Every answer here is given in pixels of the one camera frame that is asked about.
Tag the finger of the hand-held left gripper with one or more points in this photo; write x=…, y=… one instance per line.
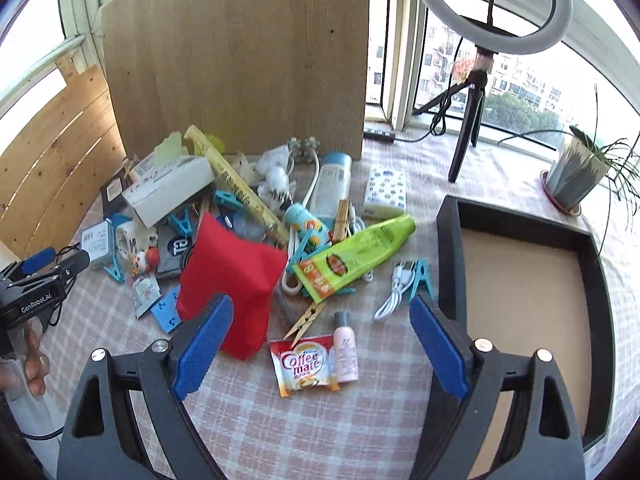
x=37, y=259
x=72, y=262

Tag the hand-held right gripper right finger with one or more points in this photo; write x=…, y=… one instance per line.
x=440, y=350

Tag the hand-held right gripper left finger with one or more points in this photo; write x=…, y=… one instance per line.
x=200, y=355

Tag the red cloth pouch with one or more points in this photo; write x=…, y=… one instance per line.
x=235, y=280

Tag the black tray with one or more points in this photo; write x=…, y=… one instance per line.
x=525, y=285

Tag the person's left hand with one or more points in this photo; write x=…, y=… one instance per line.
x=36, y=365

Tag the white charger box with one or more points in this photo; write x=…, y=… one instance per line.
x=97, y=245

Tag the white round plastic gadget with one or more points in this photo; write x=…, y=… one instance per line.
x=132, y=237

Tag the black flat package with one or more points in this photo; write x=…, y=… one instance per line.
x=111, y=205

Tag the small printed card packet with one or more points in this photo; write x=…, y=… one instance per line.
x=145, y=295

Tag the small pink bottle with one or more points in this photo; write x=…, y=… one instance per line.
x=346, y=355

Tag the grey cloth with logo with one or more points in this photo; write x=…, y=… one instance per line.
x=172, y=255

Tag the wooden slat panel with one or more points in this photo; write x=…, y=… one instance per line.
x=55, y=160

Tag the coffee creamer sachet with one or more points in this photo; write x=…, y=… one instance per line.
x=305, y=367

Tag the wooden clothespin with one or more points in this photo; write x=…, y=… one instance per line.
x=305, y=321
x=342, y=220

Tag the white printed carton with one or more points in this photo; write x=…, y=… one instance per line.
x=165, y=190

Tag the green tube with orange end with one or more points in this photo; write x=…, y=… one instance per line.
x=360, y=255

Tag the large white and blue clip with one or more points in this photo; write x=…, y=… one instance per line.
x=300, y=251

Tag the printed tissue pack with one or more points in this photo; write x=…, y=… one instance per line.
x=382, y=192

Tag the blue fruit-print bottle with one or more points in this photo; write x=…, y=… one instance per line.
x=307, y=225

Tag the long pale yellow strip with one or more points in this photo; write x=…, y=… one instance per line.
x=235, y=180

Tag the yellow-green shuttlecock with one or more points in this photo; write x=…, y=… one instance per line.
x=212, y=141

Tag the red-brown plant saucer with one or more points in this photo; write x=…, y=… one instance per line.
x=555, y=201

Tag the white lotion bottle blue cap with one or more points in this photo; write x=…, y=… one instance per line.
x=330, y=185

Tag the potted grass plant grey pot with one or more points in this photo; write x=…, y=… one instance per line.
x=575, y=170

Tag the black tripod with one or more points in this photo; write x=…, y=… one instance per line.
x=467, y=125

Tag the white neck massager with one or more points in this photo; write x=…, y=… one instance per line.
x=304, y=149

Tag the large wooden board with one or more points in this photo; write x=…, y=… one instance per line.
x=235, y=60

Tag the pink tag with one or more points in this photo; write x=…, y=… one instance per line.
x=465, y=67

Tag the white window frame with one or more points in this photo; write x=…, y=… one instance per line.
x=400, y=60

